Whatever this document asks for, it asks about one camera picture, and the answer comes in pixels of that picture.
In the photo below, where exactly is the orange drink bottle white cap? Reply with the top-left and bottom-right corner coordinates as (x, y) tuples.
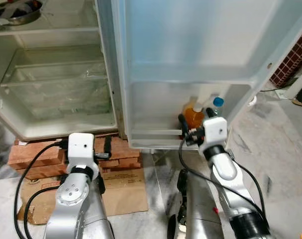
(184, 98), (206, 131)

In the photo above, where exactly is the grey robot right leg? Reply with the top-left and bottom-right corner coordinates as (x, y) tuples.
(167, 168), (226, 239)

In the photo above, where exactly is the red brick pillar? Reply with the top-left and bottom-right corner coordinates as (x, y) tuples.
(270, 27), (302, 88)

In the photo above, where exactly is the black left wrist camera cable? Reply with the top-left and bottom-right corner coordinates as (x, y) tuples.
(13, 141), (69, 239)

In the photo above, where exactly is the brown cardboard sheet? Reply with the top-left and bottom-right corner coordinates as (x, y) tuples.
(16, 168), (149, 226)

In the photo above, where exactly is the red brick fridge base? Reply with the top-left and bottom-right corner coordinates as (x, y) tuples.
(7, 134), (142, 181)

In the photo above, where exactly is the fridge shelf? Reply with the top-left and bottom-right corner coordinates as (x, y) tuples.
(0, 10), (99, 36)

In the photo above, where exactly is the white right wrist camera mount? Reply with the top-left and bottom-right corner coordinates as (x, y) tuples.
(200, 117), (229, 154)

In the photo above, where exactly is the clear crisper drawer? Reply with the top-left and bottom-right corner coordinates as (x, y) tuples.
(0, 47), (112, 120)

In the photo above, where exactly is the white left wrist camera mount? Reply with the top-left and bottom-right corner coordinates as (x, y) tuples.
(67, 133), (96, 168)

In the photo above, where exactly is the white fridge cabinet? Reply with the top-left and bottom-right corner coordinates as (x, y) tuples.
(0, 0), (125, 142)

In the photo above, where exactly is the metal bowl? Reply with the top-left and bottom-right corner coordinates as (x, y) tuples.
(0, 0), (43, 25)

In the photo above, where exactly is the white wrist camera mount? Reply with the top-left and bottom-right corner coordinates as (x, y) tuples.
(67, 133), (96, 168)
(200, 117), (229, 154)

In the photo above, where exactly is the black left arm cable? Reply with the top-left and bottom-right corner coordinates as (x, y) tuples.
(23, 185), (62, 239)

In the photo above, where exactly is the thin black floor cable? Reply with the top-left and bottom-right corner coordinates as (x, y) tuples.
(260, 86), (292, 94)

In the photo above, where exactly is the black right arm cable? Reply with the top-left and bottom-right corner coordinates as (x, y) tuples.
(238, 162), (267, 206)

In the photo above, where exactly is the water bottle blue cap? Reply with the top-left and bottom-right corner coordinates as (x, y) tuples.
(206, 97), (226, 120)

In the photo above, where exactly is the fridge door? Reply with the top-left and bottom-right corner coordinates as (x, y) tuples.
(111, 0), (302, 150)

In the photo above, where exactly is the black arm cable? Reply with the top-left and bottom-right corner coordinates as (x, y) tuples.
(238, 162), (267, 206)
(23, 185), (62, 239)

